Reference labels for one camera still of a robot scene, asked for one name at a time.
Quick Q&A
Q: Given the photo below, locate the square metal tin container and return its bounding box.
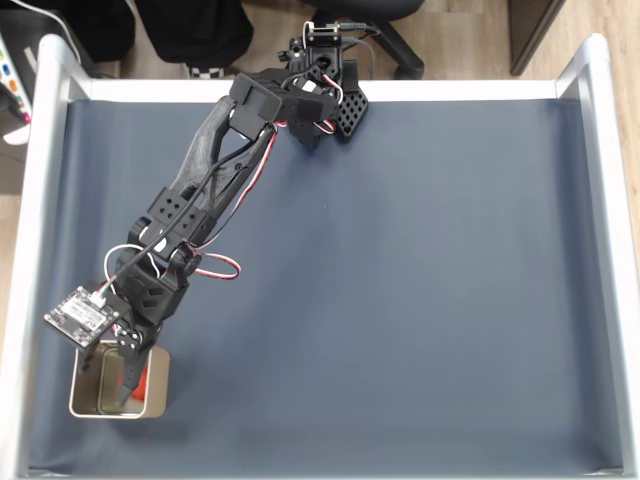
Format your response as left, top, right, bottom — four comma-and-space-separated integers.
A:
68, 339, 171, 420

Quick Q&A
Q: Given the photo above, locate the blue-grey table mat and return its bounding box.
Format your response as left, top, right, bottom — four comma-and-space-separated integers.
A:
27, 98, 626, 476

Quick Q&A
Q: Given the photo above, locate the white device with coloured buttons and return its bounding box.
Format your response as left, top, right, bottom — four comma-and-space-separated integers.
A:
0, 34, 40, 146

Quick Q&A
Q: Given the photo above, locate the black perforated base clamp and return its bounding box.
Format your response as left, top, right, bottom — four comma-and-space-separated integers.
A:
333, 59, 372, 144

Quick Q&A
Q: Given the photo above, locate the black case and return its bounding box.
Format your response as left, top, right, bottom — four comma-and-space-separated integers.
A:
0, 0, 137, 79

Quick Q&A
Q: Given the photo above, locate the black office chair base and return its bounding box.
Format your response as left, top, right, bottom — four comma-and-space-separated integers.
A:
304, 0, 426, 81

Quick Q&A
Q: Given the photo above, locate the dark wooden cabinet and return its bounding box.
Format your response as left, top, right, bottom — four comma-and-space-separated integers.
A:
509, 0, 569, 76

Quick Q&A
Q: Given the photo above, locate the thin white wire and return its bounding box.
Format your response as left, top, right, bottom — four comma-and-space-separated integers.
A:
103, 243, 166, 281

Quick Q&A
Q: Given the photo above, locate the white camera circuit board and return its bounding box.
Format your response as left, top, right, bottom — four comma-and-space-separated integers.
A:
43, 281, 132, 351

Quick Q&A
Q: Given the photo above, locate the black camera cable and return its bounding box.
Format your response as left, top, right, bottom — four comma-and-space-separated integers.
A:
104, 54, 334, 296

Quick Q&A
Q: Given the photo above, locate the red white black servo cable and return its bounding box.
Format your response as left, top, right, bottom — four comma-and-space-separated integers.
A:
189, 252, 242, 282

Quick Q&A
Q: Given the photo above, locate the red white black arm cable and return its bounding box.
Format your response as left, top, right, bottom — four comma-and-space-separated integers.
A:
192, 74, 346, 251

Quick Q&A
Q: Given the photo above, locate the white aluminium table frame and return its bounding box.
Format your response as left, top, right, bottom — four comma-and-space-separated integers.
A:
0, 33, 640, 480

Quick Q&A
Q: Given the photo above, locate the grey power cable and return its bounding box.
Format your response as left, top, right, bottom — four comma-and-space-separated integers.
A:
304, 19, 382, 81

